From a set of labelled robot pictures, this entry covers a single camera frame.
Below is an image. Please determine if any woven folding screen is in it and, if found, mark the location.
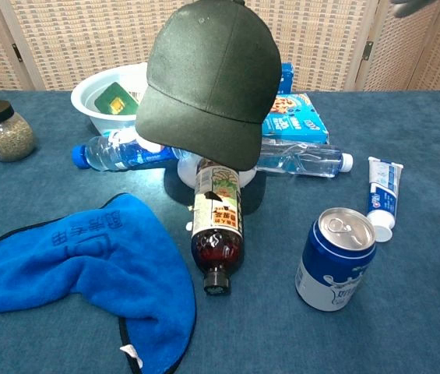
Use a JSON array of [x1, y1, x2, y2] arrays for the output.
[[0, 0, 440, 93]]

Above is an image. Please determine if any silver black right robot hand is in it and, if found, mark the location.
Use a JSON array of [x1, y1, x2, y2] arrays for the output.
[[392, 0, 438, 19]]

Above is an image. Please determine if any blue cookie box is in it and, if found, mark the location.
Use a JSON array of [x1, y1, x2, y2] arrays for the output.
[[261, 92, 329, 145]]

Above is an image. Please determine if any green scouring sponge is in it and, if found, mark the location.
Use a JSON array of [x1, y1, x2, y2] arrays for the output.
[[93, 81, 141, 116]]

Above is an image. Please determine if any white blue toothpaste tube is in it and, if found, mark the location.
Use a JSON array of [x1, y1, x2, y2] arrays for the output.
[[365, 156, 404, 243]]

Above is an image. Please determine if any blue and white drink can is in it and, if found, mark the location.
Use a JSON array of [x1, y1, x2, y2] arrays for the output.
[[295, 206, 377, 312]]

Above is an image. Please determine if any black baseball cap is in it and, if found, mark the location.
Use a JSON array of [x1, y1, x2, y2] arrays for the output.
[[134, 0, 283, 171]]

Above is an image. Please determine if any white plastic bowl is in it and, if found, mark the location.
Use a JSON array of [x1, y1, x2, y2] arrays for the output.
[[70, 62, 150, 136]]

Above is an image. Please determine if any white-capped crushed water bottle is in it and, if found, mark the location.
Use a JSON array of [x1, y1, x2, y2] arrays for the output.
[[256, 136, 354, 178]]

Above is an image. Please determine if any brown tea bottle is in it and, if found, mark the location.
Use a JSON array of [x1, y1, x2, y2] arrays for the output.
[[190, 157, 245, 296]]

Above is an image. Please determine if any white foam mannequin head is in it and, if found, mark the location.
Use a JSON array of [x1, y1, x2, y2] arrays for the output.
[[176, 150, 259, 189]]

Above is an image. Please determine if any blue microfiber towel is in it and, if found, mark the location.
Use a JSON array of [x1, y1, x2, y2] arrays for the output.
[[0, 192, 197, 374]]

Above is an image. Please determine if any blue-capped water bottle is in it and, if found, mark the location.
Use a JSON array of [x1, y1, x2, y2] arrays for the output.
[[71, 130, 184, 172]]

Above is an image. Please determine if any black-lidded glass jar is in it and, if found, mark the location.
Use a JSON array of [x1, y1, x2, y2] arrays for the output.
[[0, 100, 37, 163]]

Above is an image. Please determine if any small blue carton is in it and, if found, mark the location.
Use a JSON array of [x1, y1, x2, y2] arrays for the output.
[[280, 62, 295, 94]]

